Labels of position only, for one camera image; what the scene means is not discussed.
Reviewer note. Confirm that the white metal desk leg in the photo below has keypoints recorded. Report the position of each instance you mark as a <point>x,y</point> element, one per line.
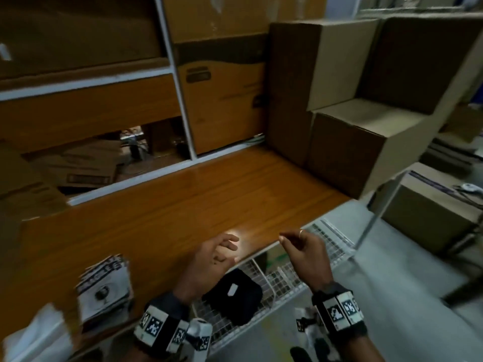
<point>377,214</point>

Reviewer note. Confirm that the black pouch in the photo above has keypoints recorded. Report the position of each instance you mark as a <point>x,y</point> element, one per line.
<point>234,301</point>

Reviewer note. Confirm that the plastic wrapped cardboard box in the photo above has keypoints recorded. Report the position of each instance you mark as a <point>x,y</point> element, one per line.
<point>226,18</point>

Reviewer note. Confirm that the white backing paper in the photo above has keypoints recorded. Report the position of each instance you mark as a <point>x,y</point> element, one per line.
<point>37,339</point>

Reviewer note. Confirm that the wrist tracker band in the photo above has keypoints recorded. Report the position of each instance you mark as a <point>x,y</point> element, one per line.
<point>160,328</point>
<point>339,311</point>

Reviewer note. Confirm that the cardboard box dark tape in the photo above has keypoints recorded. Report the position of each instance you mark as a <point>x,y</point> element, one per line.
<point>426,214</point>

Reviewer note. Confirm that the person's right hand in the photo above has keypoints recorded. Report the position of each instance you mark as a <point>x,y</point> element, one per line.
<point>309,260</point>

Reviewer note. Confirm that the right wrist tracker band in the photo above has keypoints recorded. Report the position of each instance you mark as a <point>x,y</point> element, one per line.
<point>339,311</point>

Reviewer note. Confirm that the barcode printed cardboard box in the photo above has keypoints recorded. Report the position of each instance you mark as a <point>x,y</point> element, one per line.
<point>83,162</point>

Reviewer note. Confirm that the person's right forearm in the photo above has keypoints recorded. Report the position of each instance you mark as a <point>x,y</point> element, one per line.
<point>362,350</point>

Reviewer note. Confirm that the wooden shelf unit white frame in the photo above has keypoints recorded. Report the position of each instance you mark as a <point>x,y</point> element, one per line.
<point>90,113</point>

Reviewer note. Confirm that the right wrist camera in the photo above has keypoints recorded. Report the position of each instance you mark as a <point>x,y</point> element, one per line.
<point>307,328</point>

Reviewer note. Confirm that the stack of fragile stickers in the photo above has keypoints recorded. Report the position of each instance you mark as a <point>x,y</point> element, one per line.
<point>103,294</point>

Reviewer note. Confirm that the large cardboard box dark band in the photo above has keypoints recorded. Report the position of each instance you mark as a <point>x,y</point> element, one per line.
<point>222,109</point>

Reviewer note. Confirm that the person's left hand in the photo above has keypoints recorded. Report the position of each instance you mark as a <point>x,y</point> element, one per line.
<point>207,267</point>

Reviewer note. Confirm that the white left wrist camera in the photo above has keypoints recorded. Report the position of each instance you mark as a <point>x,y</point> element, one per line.
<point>198,331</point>

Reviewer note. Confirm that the left wrist tracker band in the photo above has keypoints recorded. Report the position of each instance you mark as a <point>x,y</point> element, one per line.
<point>160,328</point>

